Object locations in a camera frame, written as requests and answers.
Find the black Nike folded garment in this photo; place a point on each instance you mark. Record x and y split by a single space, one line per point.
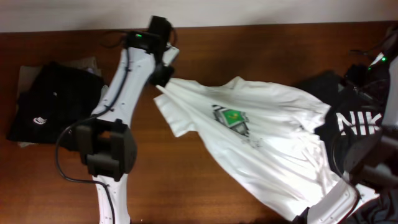
53 105

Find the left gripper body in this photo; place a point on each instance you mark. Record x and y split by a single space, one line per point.
162 74

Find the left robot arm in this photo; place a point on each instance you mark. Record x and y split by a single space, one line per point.
106 145

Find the dark Nike t-shirt pile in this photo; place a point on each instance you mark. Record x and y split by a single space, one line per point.
354 118

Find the beige folded garment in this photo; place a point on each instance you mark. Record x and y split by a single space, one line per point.
26 74

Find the white robot print t-shirt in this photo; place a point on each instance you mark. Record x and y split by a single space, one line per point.
263 135

